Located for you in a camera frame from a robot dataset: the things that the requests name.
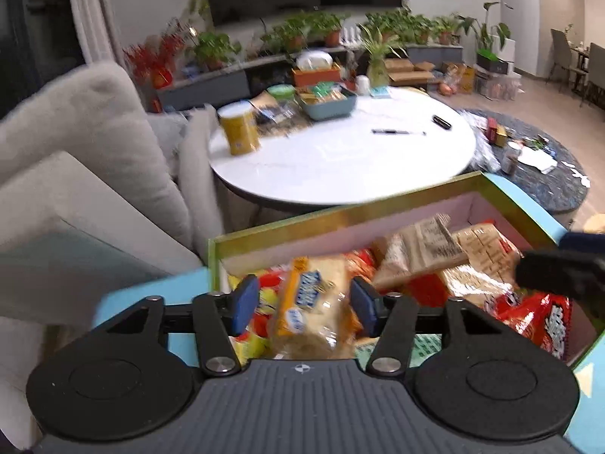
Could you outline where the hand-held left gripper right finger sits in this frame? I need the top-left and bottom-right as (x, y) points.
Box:
(351, 277), (532, 379)

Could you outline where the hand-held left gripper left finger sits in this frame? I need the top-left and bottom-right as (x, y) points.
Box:
(76, 274), (262, 378)

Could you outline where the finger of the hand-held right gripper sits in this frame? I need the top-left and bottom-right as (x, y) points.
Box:
(515, 232), (605, 301)

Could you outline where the clear packet with blue label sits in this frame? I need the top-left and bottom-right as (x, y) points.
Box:
(267, 255), (362, 360)

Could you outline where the red snack bag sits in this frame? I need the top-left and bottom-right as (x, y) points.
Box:
(494, 293), (575, 360)

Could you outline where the beige cracker packet red trim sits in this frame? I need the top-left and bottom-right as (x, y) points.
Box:
(437, 222), (523, 308)

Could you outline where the green cardboard box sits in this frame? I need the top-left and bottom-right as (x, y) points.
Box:
(208, 171), (605, 370)

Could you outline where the small red snack packet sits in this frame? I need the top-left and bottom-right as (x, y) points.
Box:
(345, 247), (379, 279)

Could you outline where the yellow red snack packet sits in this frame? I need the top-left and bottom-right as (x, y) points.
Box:
(228, 269), (282, 365)

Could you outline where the beige printed cracker packet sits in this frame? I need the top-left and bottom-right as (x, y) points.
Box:
(373, 215), (468, 291)

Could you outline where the dark round coffee table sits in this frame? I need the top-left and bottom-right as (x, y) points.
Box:
(461, 109), (591, 211)

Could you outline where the white paper sheet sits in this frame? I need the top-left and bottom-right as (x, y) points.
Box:
(517, 146), (558, 174)

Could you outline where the white round table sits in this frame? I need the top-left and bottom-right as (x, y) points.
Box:
(208, 86), (476, 211)

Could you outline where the clear plastic bag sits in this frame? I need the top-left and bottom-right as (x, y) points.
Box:
(461, 111), (502, 173)

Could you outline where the red box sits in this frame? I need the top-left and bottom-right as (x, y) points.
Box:
(487, 118), (509, 146)

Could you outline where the yellow can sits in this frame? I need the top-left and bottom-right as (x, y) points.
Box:
(217, 101), (262, 156)

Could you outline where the grey sofa cushion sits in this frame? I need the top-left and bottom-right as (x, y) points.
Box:
(0, 151), (204, 327)

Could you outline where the black snack bag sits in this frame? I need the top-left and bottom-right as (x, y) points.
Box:
(250, 92), (303, 128)

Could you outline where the clear storage container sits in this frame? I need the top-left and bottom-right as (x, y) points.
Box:
(475, 73), (523, 101)

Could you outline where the blue plastic basket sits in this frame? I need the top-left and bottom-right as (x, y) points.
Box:
(295, 86), (358, 121)

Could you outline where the grey dining chair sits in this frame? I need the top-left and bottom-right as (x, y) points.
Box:
(579, 42), (605, 112)
(551, 28), (587, 95)

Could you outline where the yellow cardboard box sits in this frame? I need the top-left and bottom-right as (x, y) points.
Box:
(454, 64), (476, 94)

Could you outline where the grey tv cabinet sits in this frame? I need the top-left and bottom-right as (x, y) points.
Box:
(156, 45), (464, 109)

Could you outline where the black green gift box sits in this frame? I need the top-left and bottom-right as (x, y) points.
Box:
(476, 50), (509, 74)

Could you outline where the open brown cardboard box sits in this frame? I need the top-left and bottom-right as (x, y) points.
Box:
(384, 58), (436, 87)

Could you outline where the orange tissue box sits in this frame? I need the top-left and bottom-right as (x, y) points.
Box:
(290, 50), (342, 88)

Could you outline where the spider plant in glass vase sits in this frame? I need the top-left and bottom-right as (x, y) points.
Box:
(359, 26), (407, 90)

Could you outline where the beige sofa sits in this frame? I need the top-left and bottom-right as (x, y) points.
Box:
(0, 61), (228, 450)

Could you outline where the tall leafy plant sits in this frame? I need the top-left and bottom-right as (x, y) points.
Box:
(458, 2), (513, 58)

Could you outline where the red flower arrangement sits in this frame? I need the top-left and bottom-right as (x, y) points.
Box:
(124, 19), (190, 88)

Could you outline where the small potted green plant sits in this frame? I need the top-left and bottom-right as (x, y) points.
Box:
(432, 15), (461, 45)

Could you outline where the wide potted green plant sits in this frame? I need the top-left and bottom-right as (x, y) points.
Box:
(366, 9), (433, 45)

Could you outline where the white curtain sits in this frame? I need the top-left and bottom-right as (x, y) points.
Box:
(66, 0), (124, 64)

